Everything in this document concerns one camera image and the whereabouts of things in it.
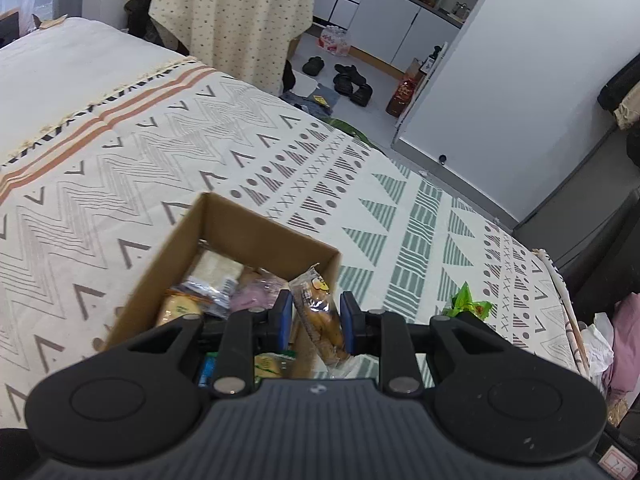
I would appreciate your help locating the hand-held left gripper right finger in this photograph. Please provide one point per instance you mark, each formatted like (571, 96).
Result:
(348, 317)

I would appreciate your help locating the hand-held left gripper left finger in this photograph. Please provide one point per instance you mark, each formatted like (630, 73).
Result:
(283, 315)

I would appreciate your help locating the clear brown pastry packet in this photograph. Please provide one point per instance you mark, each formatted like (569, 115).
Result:
(320, 320)

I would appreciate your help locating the green yellow chip packet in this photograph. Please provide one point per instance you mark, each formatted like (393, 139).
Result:
(270, 366)

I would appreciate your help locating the clear teal biscuit packet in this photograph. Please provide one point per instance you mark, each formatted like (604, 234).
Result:
(216, 292)

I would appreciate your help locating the white cake packet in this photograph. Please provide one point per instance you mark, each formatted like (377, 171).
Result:
(212, 265)

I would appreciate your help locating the brown cardboard box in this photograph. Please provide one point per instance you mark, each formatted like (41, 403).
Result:
(240, 232)

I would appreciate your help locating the blue snack packet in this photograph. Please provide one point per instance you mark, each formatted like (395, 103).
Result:
(205, 372)

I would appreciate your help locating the round yellow cracker packet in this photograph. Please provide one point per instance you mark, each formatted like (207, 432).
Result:
(175, 310)

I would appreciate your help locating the green red-cornered snack packet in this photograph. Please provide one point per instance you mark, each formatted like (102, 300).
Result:
(467, 305)

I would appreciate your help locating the green patterned bag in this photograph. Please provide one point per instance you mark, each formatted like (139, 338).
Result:
(347, 132)

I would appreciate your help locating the blue floor cloth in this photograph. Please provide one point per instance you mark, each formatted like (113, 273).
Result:
(310, 100)

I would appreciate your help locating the black slipper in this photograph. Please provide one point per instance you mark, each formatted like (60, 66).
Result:
(313, 66)
(345, 84)
(350, 70)
(361, 95)

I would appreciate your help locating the large red label bottle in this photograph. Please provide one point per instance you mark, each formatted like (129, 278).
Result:
(401, 97)

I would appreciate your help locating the black bag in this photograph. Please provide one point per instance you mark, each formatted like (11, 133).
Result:
(288, 76)

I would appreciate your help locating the white crumpled cloth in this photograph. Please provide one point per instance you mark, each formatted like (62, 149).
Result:
(597, 345)

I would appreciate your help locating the spray bottle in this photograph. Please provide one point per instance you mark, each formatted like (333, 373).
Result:
(435, 60)

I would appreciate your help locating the pink pillow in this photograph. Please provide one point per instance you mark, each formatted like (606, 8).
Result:
(625, 340)

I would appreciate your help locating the pink water bottle pack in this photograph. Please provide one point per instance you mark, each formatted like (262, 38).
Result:
(335, 40)

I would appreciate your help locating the white kitchen cabinet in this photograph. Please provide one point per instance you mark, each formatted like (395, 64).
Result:
(390, 25)

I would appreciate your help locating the small table with dotted cloth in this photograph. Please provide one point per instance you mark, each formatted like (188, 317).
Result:
(225, 15)

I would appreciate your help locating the white bed sheet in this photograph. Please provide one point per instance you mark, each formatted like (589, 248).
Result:
(75, 70)

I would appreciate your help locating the dark clothes under table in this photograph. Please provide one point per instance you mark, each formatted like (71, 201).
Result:
(150, 20)

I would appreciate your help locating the hanging dark jacket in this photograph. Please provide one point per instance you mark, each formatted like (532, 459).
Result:
(622, 85)

